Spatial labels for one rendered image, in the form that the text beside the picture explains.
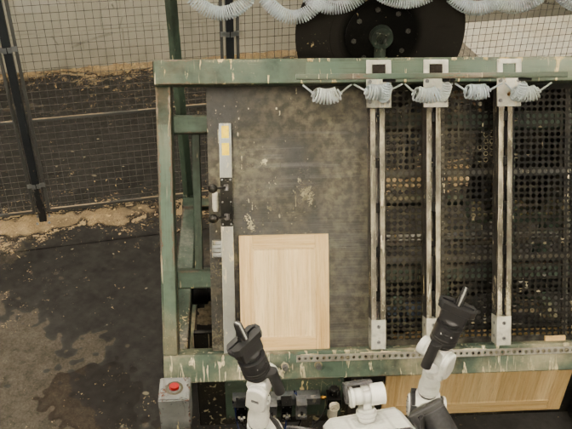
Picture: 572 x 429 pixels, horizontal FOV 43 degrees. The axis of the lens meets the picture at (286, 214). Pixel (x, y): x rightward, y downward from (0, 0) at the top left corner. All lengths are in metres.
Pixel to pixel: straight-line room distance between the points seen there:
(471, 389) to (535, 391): 0.33
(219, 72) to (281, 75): 0.25
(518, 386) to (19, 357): 2.74
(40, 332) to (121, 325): 0.48
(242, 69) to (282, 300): 0.96
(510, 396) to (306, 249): 1.36
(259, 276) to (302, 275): 0.18
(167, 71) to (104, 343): 2.04
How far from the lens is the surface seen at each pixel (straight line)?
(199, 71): 2.96
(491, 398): 3.84
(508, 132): 3.17
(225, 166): 3.00
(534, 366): 3.36
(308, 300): 3.10
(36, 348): 4.58
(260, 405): 2.33
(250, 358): 2.22
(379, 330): 3.11
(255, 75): 2.96
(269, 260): 3.06
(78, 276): 5.02
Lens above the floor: 3.14
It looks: 35 degrees down
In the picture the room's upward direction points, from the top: 1 degrees clockwise
